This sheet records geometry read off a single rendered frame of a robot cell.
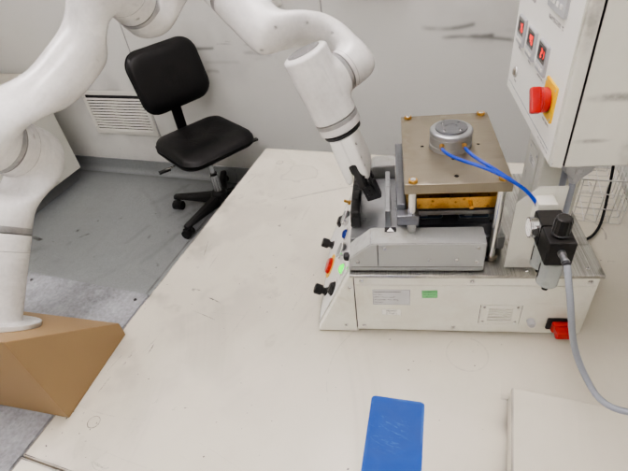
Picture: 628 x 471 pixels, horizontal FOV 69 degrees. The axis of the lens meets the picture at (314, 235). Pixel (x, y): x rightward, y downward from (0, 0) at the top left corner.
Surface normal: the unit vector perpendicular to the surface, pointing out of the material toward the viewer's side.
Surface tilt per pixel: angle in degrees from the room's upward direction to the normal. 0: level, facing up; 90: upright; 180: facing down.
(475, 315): 90
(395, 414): 0
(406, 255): 90
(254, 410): 0
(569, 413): 0
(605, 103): 90
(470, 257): 90
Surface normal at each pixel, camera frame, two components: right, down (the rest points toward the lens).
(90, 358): 0.97, 0.06
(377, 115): -0.31, 0.63
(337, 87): 0.62, 0.19
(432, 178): -0.11, -0.77
